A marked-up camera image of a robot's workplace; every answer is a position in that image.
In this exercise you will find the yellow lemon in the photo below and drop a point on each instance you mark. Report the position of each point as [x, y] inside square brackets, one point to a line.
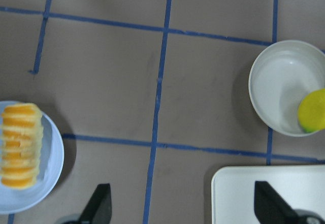
[311, 112]

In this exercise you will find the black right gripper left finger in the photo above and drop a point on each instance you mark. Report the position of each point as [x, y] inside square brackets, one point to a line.
[99, 207]

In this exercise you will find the orange striped bread roll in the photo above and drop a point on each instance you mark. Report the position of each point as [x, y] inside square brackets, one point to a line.
[21, 143]

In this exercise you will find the light blue plate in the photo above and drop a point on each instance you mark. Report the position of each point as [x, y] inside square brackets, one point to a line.
[51, 164]

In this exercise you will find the white shallow bowl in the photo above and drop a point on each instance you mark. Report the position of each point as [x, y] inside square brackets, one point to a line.
[280, 77]

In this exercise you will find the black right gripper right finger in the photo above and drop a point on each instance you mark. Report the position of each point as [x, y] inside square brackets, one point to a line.
[270, 207]

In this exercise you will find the white rectangular tray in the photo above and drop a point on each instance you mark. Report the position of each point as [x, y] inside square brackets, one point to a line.
[232, 190]

